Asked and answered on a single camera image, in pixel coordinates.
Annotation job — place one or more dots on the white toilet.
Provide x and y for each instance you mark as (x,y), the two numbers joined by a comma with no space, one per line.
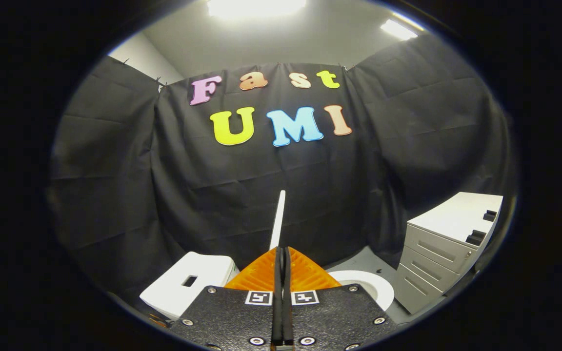
(173,292)

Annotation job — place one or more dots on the small ceiling light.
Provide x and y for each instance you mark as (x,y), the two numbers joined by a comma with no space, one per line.
(398,29)

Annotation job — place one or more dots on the black backdrop cloth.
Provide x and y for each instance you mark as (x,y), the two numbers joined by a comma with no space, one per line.
(212,195)

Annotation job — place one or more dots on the small black block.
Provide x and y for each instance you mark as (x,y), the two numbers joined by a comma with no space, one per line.
(476,237)
(490,215)

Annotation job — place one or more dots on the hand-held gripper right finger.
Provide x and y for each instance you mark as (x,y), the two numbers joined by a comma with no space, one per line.
(339,317)

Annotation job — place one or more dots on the large ceiling light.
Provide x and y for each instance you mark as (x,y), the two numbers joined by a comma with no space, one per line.
(256,7)

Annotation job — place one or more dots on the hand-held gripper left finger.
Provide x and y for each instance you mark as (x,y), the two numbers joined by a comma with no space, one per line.
(227,317)

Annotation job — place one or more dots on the white drawer cabinet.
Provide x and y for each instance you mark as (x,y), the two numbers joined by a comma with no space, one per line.
(451,217)

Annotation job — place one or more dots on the white toilet lid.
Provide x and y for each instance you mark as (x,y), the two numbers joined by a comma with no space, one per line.
(278,219)

